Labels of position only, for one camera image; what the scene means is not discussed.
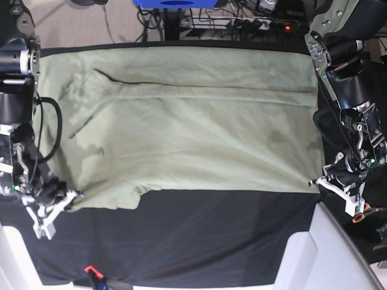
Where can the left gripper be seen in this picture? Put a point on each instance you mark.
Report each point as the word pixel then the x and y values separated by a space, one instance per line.
pixel 346 178

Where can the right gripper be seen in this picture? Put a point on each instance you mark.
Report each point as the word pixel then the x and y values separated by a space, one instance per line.
pixel 44 198

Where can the light green T-shirt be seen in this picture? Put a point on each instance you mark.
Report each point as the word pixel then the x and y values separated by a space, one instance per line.
pixel 137 120

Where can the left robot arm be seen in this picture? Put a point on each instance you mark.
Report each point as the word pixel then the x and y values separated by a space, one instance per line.
pixel 355 88

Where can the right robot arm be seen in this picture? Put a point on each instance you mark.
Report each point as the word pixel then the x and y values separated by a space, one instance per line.
pixel 25 173

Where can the white bin right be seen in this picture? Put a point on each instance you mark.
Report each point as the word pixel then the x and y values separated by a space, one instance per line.
pixel 324 257

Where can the white bin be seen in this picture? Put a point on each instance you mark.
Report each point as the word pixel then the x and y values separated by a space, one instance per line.
pixel 324 257
pixel 17 269

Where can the white bin left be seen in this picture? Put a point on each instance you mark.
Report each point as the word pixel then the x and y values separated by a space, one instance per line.
pixel 17 269

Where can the red blue clamp front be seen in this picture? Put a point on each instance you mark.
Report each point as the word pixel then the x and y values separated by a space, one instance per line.
pixel 96 278

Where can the black table cloth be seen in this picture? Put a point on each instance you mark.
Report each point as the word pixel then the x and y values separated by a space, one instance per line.
pixel 173 239

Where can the black power strip red light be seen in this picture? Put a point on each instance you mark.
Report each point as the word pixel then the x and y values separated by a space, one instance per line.
pixel 284 26

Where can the white power strip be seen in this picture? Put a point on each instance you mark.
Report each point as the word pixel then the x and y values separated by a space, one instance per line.
pixel 223 22

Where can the black metal stand pole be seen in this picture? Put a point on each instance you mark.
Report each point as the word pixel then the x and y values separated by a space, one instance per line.
pixel 172 19

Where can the blue box on stand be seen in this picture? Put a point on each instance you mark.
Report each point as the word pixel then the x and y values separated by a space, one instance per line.
pixel 149 4

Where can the orange handled scissors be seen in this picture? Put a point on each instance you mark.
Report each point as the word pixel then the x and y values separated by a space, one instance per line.
pixel 367 211

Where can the black metal bracket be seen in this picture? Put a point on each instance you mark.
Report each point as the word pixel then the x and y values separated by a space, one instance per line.
pixel 383 239

